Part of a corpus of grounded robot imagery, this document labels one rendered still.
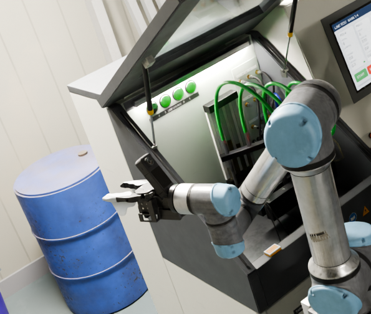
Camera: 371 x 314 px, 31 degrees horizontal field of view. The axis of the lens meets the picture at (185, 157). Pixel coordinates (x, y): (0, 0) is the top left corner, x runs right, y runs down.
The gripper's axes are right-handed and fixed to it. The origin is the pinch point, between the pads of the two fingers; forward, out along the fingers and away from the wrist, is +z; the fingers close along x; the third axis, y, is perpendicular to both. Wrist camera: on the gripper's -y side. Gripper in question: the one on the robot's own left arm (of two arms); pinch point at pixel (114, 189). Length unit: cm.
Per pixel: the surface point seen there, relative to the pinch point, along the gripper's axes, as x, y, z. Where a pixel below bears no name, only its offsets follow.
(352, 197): 80, 40, -32
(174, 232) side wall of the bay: 52, 42, 25
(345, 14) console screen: 129, -14, -22
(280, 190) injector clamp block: 79, 37, -6
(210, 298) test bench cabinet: 51, 67, 16
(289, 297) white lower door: 50, 63, -17
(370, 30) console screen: 137, -5, -28
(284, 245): 52, 44, -18
